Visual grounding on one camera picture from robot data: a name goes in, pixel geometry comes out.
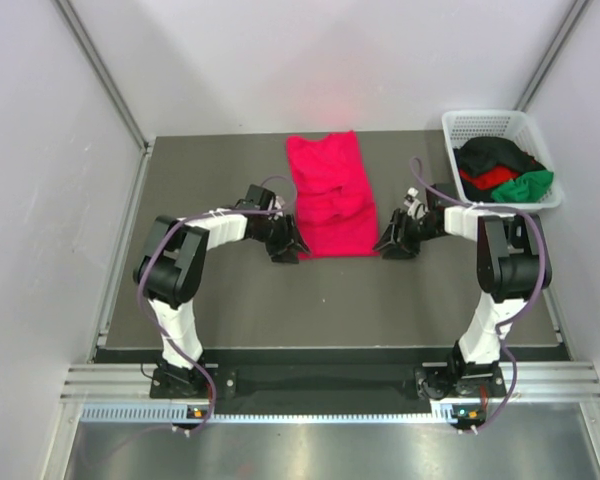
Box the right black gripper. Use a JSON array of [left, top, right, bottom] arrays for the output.
[[373, 209, 445, 260]]

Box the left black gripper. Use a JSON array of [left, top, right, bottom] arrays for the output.
[[251, 212, 310, 264]]

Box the pink t shirt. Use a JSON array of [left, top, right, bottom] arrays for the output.
[[286, 131, 379, 260]]

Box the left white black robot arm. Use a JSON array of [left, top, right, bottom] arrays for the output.
[[133, 184, 310, 399]]

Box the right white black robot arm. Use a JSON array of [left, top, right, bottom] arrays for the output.
[[373, 185, 552, 400]]

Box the red t shirt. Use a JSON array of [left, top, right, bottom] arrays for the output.
[[459, 166, 520, 203]]

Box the black t shirt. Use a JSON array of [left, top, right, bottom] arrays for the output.
[[453, 136, 546, 177]]

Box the white plastic basket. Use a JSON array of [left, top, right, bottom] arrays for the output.
[[442, 110, 562, 211]]

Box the green t shirt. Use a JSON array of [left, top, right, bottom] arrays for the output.
[[491, 170, 554, 203]]

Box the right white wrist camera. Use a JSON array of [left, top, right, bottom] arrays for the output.
[[403, 187, 428, 220]]

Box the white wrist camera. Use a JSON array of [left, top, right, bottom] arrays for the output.
[[403, 187, 428, 220], [271, 195, 285, 217]]

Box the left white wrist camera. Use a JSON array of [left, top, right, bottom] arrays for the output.
[[271, 195, 285, 217]]

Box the aluminium frame rail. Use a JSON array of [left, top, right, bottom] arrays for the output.
[[60, 361, 600, 403]]

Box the grey slotted cable duct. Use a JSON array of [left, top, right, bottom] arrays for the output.
[[81, 402, 487, 422]]

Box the right aluminium corner post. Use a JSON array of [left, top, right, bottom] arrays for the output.
[[514, 0, 593, 112]]

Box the aluminium corner post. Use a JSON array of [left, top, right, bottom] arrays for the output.
[[514, 0, 593, 112], [51, 0, 149, 151]]

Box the left aluminium corner post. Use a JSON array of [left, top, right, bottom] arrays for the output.
[[51, 0, 149, 151]]

